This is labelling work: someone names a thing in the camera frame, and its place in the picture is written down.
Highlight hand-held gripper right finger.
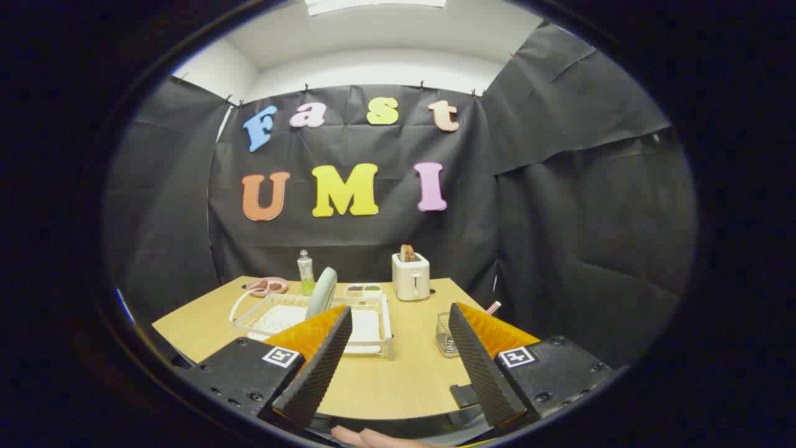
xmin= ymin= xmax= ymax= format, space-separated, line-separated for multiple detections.
xmin=448 ymin=302 xmax=616 ymax=430

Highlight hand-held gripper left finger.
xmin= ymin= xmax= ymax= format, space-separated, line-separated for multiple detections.
xmin=187 ymin=305 xmax=353 ymax=433

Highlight metal wire basket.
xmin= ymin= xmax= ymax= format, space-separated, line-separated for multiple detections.
xmin=435 ymin=311 xmax=462 ymax=358

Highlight pale green plate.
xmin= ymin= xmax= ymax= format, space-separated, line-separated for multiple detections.
xmin=305 ymin=268 xmax=338 ymax=320

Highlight white wire dish rack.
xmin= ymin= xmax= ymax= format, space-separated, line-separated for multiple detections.
xmin=229 ymin=287 xmax=394 ymax=360

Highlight pink divided plate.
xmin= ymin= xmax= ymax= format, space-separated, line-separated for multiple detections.
xmin=244 ymin=277 xmax=289 ymax=297

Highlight white drain tray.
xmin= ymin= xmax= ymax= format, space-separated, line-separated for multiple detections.
xmin=248 ymin=304 xmax=383 ymax=355

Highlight clear bottle green liquid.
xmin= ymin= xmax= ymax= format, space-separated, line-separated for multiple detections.
xmin=297 ymin=250 xmax=315 ymax=296

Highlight white toaster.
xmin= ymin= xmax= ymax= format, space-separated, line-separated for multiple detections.
xmin=392 ymin=252 xmax=431 ymax=302

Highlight black backdrop cloth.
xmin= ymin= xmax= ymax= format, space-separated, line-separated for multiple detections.
xmin=103 ymin=22 xmax=697 ymax=374

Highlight ceiling light panel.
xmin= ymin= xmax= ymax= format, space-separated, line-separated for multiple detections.
xmin=305 ymin=0 xmax=447 ymax=16

